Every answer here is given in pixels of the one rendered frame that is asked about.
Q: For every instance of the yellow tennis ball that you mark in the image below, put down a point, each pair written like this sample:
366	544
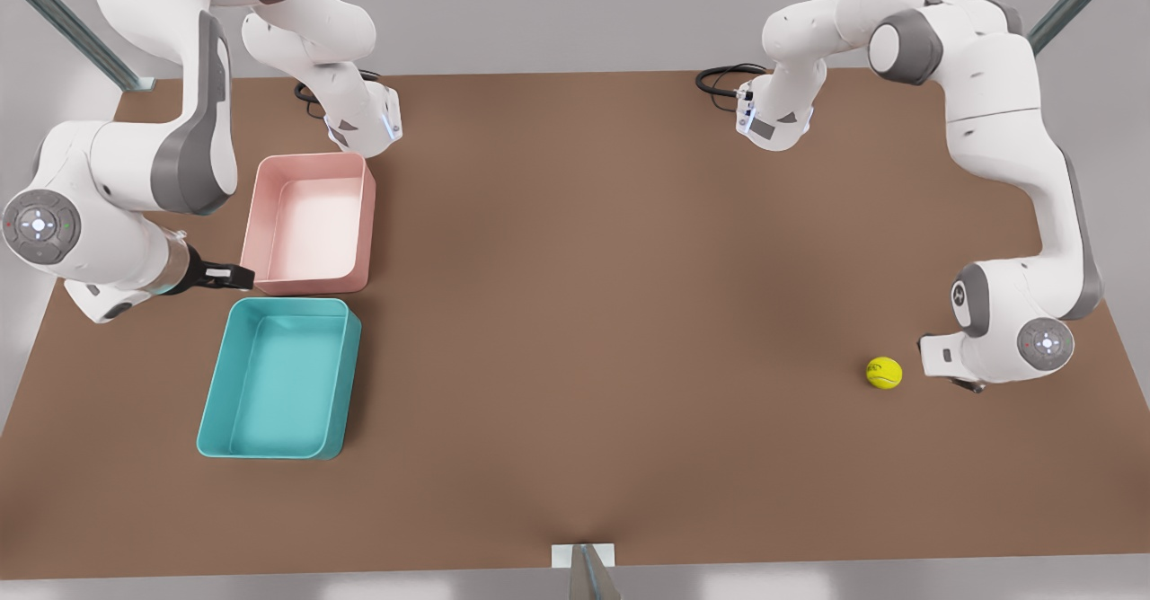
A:
884	373

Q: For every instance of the silver frame post with foot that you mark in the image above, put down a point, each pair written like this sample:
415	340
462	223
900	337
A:
588	573

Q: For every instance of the teal rectangular tray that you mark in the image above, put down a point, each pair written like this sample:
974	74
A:
278	384

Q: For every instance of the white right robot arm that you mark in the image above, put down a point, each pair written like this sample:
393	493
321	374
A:
135	160

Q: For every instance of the pink rectangular tray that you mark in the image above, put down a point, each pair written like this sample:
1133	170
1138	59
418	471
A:
310	227

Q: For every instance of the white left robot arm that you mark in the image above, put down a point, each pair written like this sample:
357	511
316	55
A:
997	88

